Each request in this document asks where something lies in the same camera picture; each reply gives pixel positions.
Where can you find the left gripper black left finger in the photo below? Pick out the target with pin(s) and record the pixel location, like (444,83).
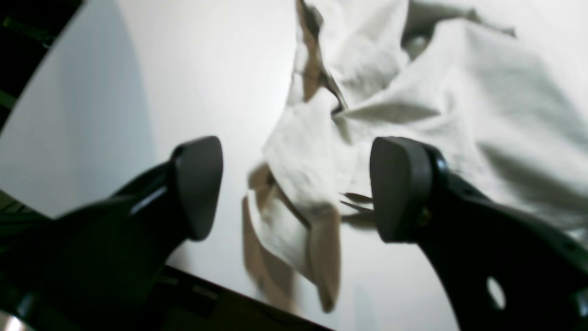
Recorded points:
(93,268)

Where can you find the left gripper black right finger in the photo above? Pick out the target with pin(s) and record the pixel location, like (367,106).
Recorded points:
(502,269)

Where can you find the grey t-shirt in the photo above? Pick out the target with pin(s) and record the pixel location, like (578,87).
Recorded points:
(493,84)

